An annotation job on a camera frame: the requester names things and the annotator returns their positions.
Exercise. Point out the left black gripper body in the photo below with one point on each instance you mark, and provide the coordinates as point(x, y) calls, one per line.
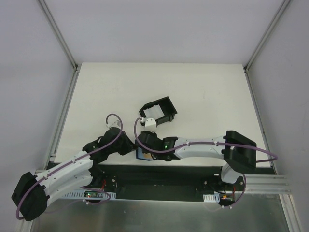
point(126, 144)

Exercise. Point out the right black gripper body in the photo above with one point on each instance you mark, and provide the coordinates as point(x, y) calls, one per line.
point(143, 139)

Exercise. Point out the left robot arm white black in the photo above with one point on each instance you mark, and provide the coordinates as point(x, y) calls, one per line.
point(35, 192)

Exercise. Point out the right white cable duct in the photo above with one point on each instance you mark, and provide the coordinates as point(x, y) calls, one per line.
point(211, 198)

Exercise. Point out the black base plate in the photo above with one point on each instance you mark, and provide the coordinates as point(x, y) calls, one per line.
point(161, 183)

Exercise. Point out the right aluminium frame post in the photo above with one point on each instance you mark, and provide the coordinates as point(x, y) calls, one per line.
point(266, 35)

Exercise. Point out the black plastic card rack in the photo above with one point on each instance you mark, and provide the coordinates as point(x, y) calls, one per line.
point(161, 110)

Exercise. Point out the blue leather card holder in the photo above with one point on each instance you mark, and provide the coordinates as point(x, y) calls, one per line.
point(139, 150)

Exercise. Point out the white cable duct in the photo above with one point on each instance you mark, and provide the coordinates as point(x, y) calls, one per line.
point(211, 198)
point(96, 195)

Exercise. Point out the aluminium frame post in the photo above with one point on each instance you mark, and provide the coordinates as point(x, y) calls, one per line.
point(57, 33)
point(266, 35)

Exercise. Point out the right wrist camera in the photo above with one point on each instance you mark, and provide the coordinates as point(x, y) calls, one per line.
point(149, 124)

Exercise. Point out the left white cable duct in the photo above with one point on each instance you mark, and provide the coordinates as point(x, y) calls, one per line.
point(96, 195)

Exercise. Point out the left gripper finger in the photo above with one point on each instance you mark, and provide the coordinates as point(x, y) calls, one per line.
point(131, 144)
point(130, 151)

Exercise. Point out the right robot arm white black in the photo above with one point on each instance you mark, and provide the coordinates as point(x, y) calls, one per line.
point(238, 152)

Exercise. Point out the left aluminium frame post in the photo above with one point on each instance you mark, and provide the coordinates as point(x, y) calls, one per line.
point(57, 33)

